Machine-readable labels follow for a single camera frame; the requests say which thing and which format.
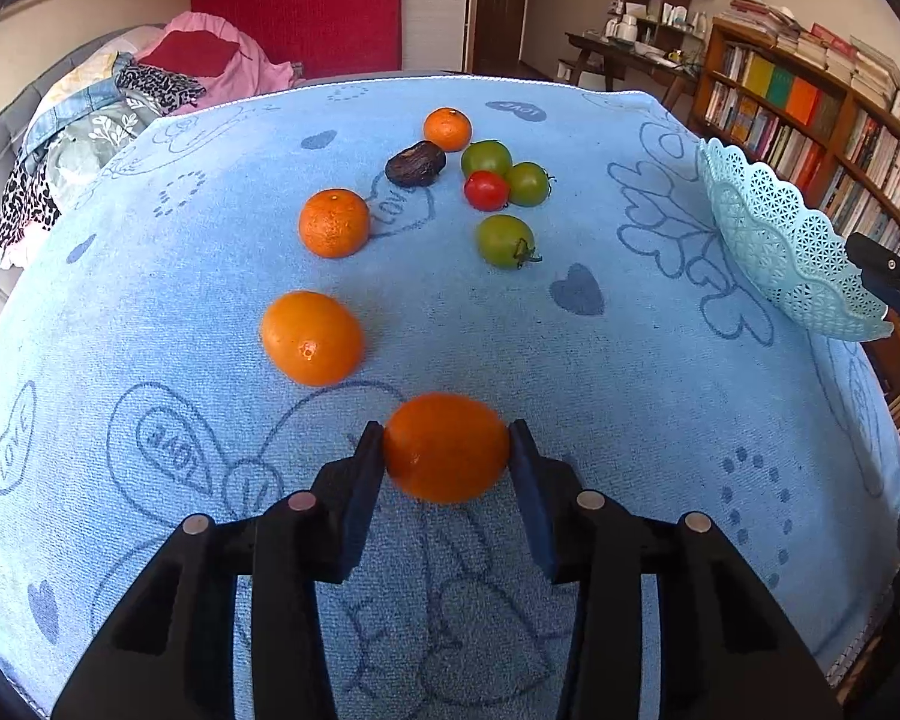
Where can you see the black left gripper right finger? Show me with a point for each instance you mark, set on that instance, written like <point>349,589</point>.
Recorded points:
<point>726,649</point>

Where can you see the blue patterned towel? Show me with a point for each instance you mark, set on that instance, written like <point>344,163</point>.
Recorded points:
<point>134,388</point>

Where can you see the small red tomato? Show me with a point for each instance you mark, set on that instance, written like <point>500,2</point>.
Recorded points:
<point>486,191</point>

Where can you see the dark purple wrinkled fruit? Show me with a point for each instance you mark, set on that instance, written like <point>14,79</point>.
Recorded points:
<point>416,166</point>

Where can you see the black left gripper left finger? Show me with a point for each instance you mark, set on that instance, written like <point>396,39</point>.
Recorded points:
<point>166,649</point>

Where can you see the small desk shelf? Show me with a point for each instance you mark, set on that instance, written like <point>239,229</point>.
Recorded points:
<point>670,24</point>

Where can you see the wooden desk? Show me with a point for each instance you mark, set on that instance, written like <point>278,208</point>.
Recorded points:
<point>616,59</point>

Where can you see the light blue lattice basket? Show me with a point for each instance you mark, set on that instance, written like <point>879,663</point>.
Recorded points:
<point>791,254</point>

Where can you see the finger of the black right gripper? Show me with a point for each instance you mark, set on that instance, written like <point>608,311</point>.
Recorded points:
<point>880,268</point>

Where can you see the pile of clothes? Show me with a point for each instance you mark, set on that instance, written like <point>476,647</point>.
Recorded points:
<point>84,119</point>

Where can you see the green tomato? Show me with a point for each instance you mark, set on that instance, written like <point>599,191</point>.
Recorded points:
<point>506,242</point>
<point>528,184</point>
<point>487,156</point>

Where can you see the dark wooden door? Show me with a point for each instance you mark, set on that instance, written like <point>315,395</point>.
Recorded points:
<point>497,30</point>

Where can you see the wooden bookshelf with books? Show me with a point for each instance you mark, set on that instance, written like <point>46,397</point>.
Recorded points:
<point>822,111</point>

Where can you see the bumpy mandarin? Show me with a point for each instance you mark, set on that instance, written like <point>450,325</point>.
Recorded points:
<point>334,223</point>

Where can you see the oval orange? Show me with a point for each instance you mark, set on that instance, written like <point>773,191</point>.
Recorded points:
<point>312,338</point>

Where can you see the small mandarin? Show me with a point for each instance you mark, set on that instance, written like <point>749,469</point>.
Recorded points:
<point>448,128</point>

